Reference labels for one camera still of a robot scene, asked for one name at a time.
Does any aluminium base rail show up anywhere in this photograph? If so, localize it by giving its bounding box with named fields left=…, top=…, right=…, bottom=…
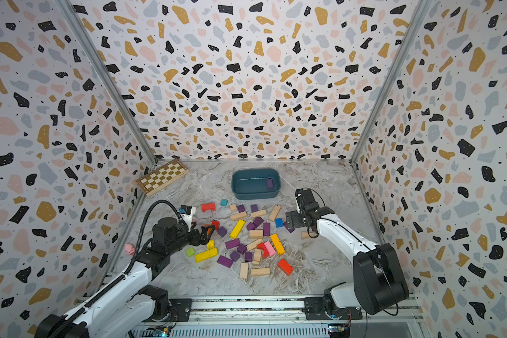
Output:
left=84, top=295, right=423, bottom=338

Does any purple flat block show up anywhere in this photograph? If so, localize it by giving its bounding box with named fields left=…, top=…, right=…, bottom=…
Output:
left=217, top=256, right=234, bottom=268

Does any natural wood wedge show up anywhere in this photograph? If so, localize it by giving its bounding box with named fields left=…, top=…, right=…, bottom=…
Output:
left=301, top=232, right=315, bottom=240

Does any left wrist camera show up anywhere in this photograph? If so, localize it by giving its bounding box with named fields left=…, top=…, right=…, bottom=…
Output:
left=178, top=205, right=196, bottom=231

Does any pink pig toy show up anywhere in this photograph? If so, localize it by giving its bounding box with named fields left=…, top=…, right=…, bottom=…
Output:
left=124, top=244, right=135, bottom=256

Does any red curved arch block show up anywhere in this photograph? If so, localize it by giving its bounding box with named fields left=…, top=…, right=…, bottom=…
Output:
left=257, top=242, right=269, bottom=259

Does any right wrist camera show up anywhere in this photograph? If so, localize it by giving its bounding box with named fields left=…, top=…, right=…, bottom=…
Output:
left=295, top=188, right=316, bottom=210

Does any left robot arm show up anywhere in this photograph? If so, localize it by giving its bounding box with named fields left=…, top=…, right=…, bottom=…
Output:
left=35, top=200, right=216, bottom=337

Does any red rectangular block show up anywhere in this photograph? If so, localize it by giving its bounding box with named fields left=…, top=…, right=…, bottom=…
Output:
left=277, top=259, right=294, bottom=276

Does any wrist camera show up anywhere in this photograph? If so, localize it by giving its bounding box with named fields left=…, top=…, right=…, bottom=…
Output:
left=295, top=188, right=316, bottom=210
left=178, top=205, right=196, bottom=231

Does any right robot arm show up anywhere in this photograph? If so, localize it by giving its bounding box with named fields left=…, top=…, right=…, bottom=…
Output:
left=286, top=188, right=409, bottom=321

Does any purple cube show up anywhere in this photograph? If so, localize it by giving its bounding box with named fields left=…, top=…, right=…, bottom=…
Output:
left=218, top=226, right=228, bottom=237

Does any teal plastic storage bin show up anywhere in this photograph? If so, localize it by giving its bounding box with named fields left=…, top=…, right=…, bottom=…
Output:
left=231, top=168, right=281, bottom=201

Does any natural wood long block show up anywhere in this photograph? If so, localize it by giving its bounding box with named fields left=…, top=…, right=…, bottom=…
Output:
left=268, top=205, right=281, bottom=222

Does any wooden chessboard box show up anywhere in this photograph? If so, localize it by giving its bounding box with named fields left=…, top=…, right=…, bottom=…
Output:
left=137, top=159, right=189, bottom=197

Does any pink long block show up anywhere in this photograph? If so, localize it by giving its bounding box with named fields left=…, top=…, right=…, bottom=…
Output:
left=263, top=242, right=276, bottom=257

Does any purple wedge block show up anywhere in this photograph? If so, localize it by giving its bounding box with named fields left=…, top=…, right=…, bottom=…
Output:
left=283, top=222, right=295, bottom=233

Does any amber yellow long block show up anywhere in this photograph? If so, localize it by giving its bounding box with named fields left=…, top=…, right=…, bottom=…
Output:
left=270, top=234, right=285, bottom=256

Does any blue cube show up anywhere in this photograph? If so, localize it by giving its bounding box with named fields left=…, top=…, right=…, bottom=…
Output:
left=275, top=218, right=284, bottom=228

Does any yellow flat block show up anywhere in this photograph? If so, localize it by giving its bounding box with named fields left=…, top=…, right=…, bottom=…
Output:
left=194, top=248, right=218, bottom=263

